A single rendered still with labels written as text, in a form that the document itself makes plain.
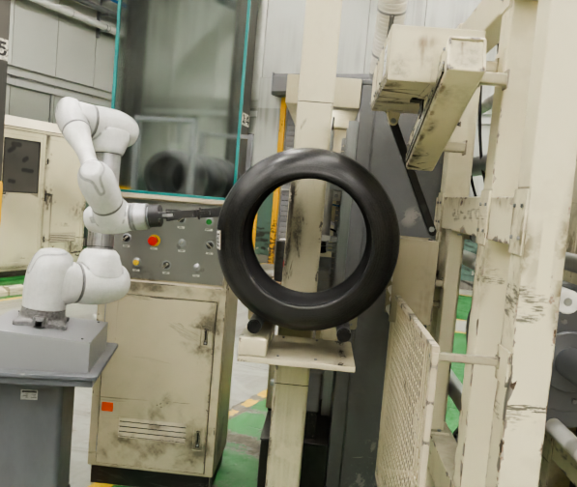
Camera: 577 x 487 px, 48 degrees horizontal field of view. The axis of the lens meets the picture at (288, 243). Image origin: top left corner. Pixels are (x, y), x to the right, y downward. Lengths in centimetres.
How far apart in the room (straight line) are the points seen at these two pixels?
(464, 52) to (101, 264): 153
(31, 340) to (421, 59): 155
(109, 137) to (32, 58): 984
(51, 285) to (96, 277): 17
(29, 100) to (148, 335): 973
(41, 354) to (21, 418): 29
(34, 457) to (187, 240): 102
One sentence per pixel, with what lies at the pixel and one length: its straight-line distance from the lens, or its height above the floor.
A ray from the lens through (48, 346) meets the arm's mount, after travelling 239.
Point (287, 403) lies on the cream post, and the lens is 249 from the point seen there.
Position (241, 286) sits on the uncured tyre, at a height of 102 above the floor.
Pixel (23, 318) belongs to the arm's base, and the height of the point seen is 80.
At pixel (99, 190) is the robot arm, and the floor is 128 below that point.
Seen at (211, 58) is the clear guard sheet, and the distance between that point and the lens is 283.
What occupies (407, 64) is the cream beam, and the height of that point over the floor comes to 168.
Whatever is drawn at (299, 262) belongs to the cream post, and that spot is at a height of 108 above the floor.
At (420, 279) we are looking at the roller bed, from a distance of 234.
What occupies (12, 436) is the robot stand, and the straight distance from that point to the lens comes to 261.
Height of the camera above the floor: 132
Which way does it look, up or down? 4 degrees down
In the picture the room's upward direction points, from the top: 5 degrees clockwise
